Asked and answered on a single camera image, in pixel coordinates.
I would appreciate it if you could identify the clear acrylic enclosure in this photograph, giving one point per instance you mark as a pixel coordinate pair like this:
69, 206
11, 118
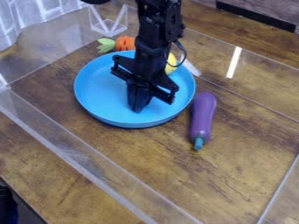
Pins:
86, 173

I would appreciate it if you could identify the white patterned curtain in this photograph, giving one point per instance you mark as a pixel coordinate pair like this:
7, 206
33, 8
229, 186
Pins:
22, 13

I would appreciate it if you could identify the blue round tray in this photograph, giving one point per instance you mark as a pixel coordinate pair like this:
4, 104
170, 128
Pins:
102, 94

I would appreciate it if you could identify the orange toy carrot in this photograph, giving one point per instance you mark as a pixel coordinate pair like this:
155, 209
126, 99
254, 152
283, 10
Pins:
123, 43

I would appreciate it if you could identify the yellow lemon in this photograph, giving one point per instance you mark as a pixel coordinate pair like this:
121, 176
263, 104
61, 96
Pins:
171, 64

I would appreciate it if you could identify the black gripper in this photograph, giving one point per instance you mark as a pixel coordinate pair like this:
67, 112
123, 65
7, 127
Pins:
143, 87

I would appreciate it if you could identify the black bar in background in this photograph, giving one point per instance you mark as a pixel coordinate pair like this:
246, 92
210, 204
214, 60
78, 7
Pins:
278, 23

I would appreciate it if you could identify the purple toy eggplant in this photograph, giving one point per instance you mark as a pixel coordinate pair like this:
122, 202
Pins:
203, 111

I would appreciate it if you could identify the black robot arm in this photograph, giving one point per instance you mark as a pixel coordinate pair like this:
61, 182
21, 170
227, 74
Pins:
161, 29

